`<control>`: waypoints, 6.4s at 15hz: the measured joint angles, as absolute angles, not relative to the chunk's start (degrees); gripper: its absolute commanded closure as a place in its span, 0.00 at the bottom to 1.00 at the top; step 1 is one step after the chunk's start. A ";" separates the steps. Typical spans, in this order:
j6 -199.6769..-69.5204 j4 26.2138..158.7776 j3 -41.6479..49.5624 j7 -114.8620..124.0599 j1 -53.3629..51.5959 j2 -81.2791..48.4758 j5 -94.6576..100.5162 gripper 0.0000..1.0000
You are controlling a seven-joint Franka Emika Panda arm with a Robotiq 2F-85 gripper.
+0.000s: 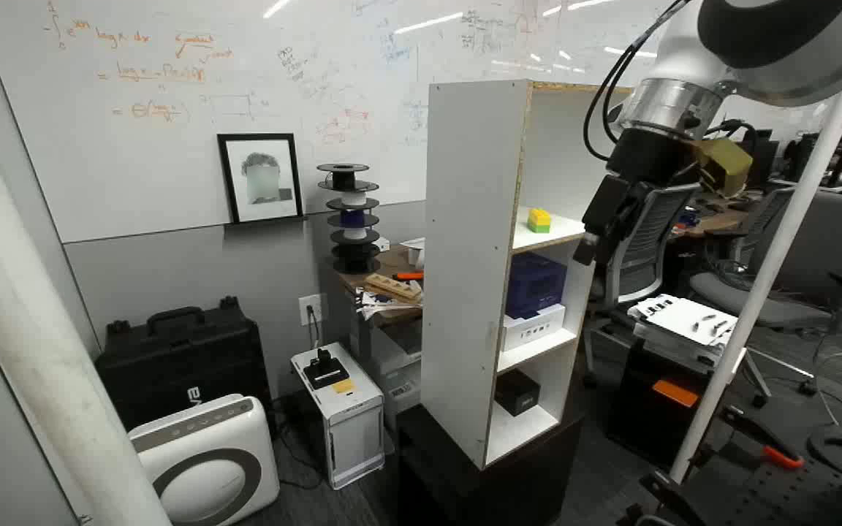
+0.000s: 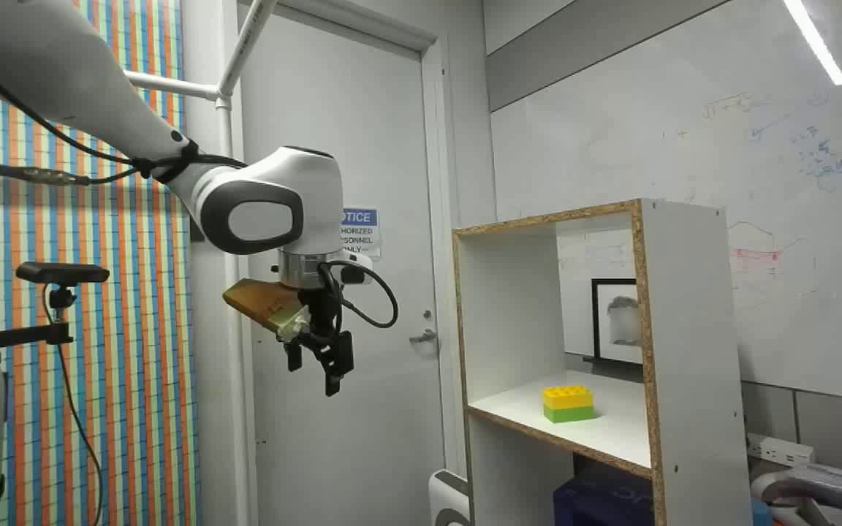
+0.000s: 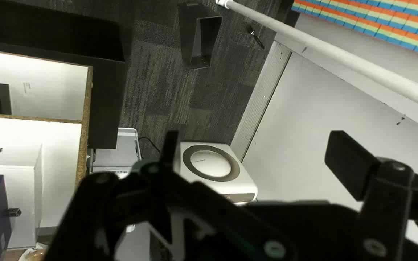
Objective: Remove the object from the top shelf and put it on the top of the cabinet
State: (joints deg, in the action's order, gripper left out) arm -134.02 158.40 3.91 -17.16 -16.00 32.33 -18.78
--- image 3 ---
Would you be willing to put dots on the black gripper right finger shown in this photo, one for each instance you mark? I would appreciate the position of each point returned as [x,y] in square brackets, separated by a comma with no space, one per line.
[387,192]

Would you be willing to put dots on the silver computer case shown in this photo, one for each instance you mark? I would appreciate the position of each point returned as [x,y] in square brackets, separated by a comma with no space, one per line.
[122,157]

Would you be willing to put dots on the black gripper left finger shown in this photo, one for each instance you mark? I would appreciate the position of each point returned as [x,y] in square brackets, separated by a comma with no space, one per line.
[192,221]

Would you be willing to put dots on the colourful striped panel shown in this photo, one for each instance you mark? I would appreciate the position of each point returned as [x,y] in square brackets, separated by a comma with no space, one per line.
[390,21]

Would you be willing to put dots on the white particleboard cabinet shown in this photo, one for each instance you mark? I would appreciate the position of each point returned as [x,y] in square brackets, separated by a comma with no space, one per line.
[49,108]

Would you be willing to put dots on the white pole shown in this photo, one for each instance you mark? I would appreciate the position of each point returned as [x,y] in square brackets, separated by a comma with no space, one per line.
[371,71]

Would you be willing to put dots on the black rectangular bin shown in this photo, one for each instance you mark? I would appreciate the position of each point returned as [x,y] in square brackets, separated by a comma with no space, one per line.
[199,28]

